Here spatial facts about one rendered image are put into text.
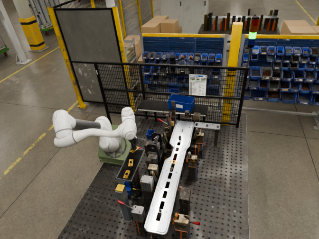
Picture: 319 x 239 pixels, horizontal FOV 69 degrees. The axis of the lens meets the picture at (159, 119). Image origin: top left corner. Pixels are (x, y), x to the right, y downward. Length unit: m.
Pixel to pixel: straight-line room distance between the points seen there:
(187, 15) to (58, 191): 6.91
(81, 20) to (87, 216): 3.10
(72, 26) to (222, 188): 3.51
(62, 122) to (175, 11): 7.18
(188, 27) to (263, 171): 6.25
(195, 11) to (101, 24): 4.96
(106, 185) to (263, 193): 2.03
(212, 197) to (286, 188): 1.44
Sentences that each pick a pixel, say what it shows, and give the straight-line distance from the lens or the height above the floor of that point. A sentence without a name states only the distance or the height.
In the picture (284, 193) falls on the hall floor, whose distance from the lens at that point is 3.55.
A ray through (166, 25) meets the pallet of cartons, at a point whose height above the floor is 0.99.
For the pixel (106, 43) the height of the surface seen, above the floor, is 1.42.
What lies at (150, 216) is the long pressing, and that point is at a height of 1.00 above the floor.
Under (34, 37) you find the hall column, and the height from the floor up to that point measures 0.50.
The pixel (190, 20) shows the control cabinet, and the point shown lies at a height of 0.56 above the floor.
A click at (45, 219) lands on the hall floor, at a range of 3.53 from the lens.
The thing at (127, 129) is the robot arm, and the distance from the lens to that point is 1.72.
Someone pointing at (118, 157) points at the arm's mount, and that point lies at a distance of 2.68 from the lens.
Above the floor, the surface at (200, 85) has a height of 1.30.
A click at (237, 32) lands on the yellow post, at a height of 1.92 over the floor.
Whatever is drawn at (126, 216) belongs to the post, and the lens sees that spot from 2.27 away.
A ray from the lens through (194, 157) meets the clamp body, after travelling 2.27.
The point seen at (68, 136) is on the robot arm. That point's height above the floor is 1.50.
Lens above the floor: 2.69
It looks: 37 degrees down
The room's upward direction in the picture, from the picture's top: 5 degrees counter-clockwise
